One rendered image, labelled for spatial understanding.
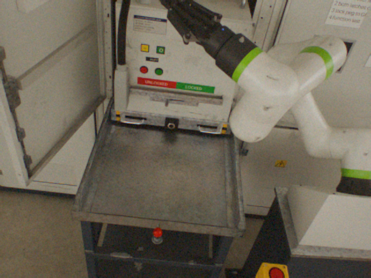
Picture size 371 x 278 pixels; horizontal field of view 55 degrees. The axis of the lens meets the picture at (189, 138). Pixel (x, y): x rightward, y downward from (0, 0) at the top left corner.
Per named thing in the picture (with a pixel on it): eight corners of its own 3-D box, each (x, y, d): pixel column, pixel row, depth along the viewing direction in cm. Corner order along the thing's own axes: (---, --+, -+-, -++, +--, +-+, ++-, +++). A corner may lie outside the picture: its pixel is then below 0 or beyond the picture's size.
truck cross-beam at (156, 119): (230, 134, 161) (232, 124, 157) (111, 120, 158) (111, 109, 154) (229, 127, 165) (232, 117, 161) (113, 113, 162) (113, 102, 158)
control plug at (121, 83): (126, 112, 142) (126, 74, 130) (114, 110, 142) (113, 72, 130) (129, 100, 148) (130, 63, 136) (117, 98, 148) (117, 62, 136)
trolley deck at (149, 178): (242, 238, 130) (246, 229, 126) (72, 219, 127) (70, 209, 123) (233, 121, 180) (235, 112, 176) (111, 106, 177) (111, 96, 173)
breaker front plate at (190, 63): (225, 125, 158) (251, 25, 126) (117, 112, 155) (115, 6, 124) (225, 124, 159) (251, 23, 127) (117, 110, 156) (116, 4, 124)
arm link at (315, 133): (316, 142, 156) (267, 39, 130) (353, 143, 144) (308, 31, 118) (304, 163, 150) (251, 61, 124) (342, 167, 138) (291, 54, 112)
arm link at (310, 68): (304, 43, 103) (334, 67, 100) (284, 72, 112) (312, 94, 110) (230, 102, 83) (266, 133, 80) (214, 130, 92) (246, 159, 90)
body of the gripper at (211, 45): (211, 67, 83) (182, 43, 85) (233, 51, 87) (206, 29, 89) (219, 44, 77) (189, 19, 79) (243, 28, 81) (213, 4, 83)
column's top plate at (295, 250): (365, 196, 162) (367, 193, 161) (396, 263, 138) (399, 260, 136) (273, 189, 158) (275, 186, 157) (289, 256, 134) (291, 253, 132)
